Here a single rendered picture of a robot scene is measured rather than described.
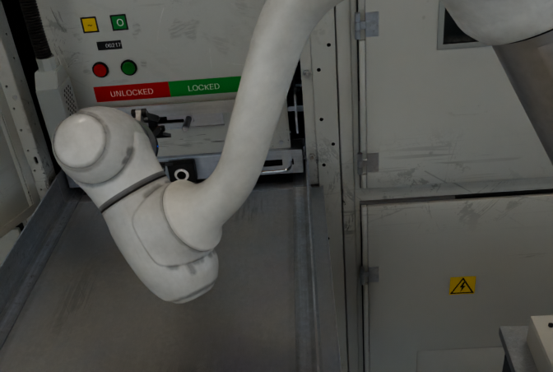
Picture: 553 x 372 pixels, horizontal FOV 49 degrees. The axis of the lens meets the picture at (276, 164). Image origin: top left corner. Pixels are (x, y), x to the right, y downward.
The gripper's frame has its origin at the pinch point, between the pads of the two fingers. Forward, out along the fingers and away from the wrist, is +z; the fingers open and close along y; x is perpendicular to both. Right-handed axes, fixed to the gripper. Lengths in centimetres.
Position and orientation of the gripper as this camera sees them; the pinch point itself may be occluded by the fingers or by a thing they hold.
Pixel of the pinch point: (160, 150)
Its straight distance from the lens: 117.3
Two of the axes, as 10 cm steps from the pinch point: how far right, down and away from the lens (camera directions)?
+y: 0.6, 10.0, 0.0
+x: 10.0, -0.6, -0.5
